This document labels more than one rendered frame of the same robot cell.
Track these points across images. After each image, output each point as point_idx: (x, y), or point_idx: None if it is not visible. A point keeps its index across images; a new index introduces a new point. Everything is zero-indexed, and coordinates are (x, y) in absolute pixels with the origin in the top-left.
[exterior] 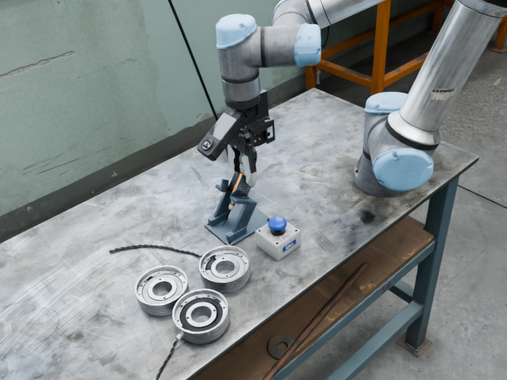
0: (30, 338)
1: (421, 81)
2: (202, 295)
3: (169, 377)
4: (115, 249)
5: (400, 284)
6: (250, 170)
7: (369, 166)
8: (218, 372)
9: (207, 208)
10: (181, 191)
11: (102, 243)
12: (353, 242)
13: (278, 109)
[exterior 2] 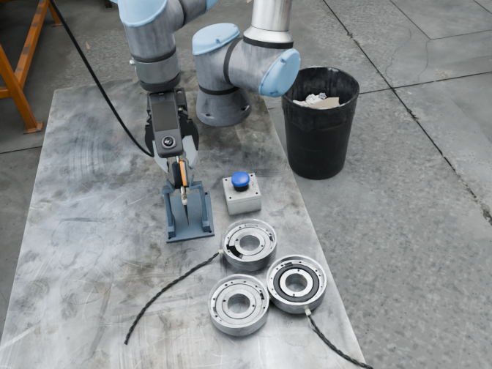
0: None
1: None
2: (272, 272)
3: (343, 342)
4: (128, 336)
5: None
6: (195, 148)
7: (223, 100)
8: None
9: (142, 231)
10: (91, 242)
11: (103, 347)
12: (277, 157)
13: (55, 123)
